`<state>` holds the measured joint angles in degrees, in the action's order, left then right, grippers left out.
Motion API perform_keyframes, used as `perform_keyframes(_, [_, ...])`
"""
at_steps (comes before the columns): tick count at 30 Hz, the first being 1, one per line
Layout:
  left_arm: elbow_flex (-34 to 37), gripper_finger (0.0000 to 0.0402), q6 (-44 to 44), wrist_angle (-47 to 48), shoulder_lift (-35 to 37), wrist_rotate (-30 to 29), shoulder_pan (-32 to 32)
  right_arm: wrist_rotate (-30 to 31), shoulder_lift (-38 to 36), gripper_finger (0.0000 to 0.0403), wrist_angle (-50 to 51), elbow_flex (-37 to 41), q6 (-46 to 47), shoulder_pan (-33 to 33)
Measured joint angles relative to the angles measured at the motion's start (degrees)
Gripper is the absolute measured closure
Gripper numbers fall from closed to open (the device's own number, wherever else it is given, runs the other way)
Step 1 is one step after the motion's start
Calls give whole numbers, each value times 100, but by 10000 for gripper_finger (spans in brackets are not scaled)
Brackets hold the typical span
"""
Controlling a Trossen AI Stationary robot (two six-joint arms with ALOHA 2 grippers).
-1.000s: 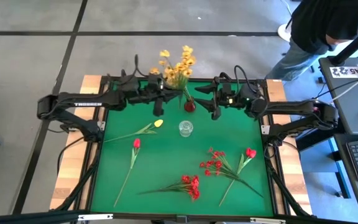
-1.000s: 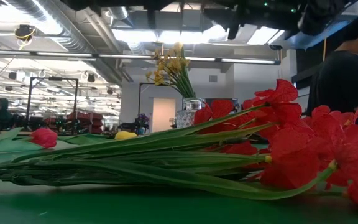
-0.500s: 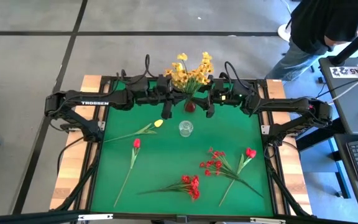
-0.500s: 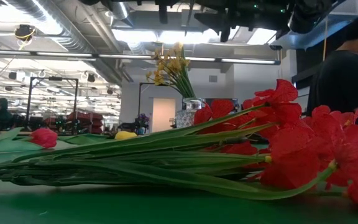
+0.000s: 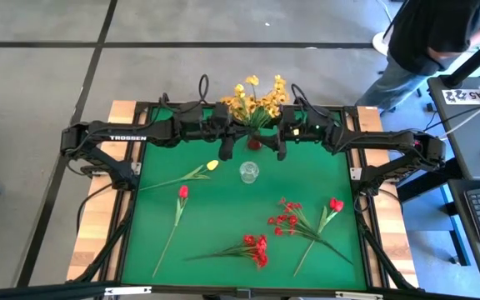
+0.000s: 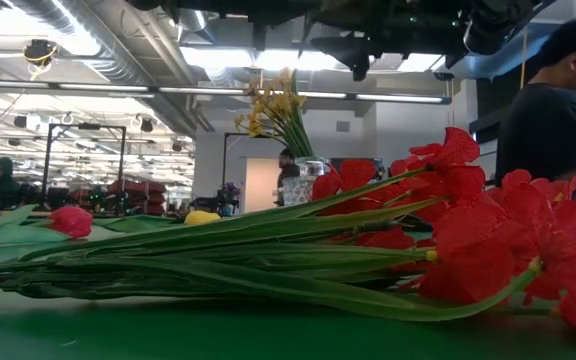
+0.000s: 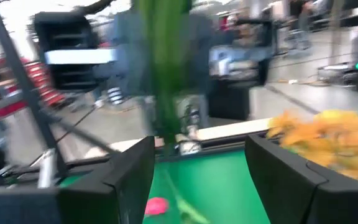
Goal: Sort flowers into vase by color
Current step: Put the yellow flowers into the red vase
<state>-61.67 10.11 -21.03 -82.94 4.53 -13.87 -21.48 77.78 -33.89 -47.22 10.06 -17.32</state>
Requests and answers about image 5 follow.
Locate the person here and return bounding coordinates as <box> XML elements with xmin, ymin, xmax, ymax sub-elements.
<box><xmin>355</xmin><ymin>0</ymin><xmax>480</xmax><ymax>113</ymax></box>

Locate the grey desk with label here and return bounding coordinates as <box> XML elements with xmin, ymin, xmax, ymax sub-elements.
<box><xmin>426</xmin><ymin>76</ymin><xmax>480</xmax><ymax>181</ymax></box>

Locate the black slanted pole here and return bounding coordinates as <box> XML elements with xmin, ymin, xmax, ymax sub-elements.
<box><xmin>438</xmin><ymin>36</ymin><xmax>480</xmax><ymax>89</ymax></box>

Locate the yellow small-blossom flower bunch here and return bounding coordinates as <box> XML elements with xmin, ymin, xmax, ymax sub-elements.
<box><xmin>221</xmin><ymin>82</ymin><xmax>262</xmax><ymax>128</ymax></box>
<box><xmin>256</xmin><ymin>74</ymin><xmax>291</xmax><ymax>126</ymax></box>

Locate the blue desk leg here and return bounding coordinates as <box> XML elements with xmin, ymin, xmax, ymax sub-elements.
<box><xmin>439</xmin><ymin>182</ymin><xmax>473</xmax><ymax>268</ymax></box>

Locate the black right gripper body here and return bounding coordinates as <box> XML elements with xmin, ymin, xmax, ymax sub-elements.
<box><xmin>276</xmin><ymin>106</ymin><xmax>308</xmax><ymax>162</ymax></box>

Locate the clear glass vase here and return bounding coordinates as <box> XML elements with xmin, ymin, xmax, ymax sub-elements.
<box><xmin>239</xmin><ymin>161</ymin><xmax>261</xmax><ymax>185</ymax></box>

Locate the grey desk with keyboard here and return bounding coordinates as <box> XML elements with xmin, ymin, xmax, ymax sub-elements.
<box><xmin>447</xmin><ymin>178</ymin><xmax>480</xmax><ymax>283</ymax></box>

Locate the black metal table frame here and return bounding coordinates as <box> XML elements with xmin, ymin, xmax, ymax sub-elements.
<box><xmin>71</xmin><ymin>94</ymin><xmax>418</xmax><ymax>299</ymax></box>

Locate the red tulip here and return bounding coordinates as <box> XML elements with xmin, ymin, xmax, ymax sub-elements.
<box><xmin>151</xmin><ymin>185</ymin><xmax>190</xmax><ymax>279</ymax></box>
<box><xmin>292</xmin><ymin>197</ymin><xmax>345</xmax><ymax>279</ymax></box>

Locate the silver metal bracket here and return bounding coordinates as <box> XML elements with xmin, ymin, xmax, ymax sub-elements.
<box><xmin>104</xmin><ymin>286</ymin><xmax>153</xmax><ymax>297</ymax></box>
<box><xmin>334</xmin><ymin>291</ymin><xmax>385</xmax><ymax>300</ymax></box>

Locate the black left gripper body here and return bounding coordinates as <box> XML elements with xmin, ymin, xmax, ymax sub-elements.
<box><xmin>206</xmin><ymin>102</ymin><xmax>243</xmax><ymax>162</ymax></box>

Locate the green table mat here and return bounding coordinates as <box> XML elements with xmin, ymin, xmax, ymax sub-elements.
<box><xmin>121</xmin><ymin>107</ymin><xmax>368</xmax><ymax>292</ymax></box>

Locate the white cable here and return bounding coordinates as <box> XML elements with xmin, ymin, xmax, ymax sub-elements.
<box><xmin>439</xmin><ymin>90</ymin><xmax>480</xmax><ymax>141</ymax></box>

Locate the yellow tulip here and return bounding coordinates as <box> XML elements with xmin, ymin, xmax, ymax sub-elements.
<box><xmin>139</xmin><ymin>159</ymin><xmax>220</xmax><ymax>192</ymax></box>
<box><xmin>245</xmin><ymin>74</ymin><xmax>261</xmax><ymax>126</ymax></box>

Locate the white pillar with round base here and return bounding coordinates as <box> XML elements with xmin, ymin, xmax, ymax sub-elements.
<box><xmin>372</xmin><ymin>31</ymin><xmax>393</xmax><ymax>58</ymax></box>

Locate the white paper label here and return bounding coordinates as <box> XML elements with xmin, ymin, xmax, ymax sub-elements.
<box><xmin>442</xmin><ymin>87</ymin><xmax>480</xmax><ymax>105</ymax></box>

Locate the red small-blossom flower bunch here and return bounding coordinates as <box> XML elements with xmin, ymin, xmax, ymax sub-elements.
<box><xmin>184</xmin><ymin>234</ymin><xmax>269</xmax><ymax>271</ymax></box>
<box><xmin>267</xmin><ymin>197</ymin><xmax>353</xmax><ymax>267</ymax></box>

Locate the black camera mount beam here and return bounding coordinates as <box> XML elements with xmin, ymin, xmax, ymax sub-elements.
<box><xmin>0</xmin><ymin>282</ymin><xmax>120</xmax><ymax>300</ymax></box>

